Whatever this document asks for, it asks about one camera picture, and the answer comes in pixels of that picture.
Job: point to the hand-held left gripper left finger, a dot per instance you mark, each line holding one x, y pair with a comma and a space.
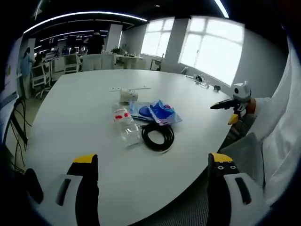
80, 188

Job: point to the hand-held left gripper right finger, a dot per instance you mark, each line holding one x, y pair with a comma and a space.
225, 188

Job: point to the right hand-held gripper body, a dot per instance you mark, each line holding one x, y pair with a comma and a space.
242, 93

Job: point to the blue plastic packet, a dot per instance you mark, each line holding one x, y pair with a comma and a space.
157, 112

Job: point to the clear plastic bottle red label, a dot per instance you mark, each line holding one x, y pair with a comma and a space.
125, 124

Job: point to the person's right hand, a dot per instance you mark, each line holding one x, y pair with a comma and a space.
251, 106

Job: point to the small dark object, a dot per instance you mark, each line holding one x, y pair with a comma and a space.
217, 88

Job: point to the grey upholstered chair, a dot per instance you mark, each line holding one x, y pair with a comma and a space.
244, 160

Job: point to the white table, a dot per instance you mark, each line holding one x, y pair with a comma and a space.
94, 117

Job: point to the white power strip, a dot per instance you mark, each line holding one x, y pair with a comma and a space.
129, 88

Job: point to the white cabinet counter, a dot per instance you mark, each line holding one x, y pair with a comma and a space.
130, 61

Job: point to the white office chair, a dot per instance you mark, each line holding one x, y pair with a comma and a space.
71, 63
92, 61
40, 77

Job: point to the green potted plant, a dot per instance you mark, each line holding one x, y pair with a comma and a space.
116, 50

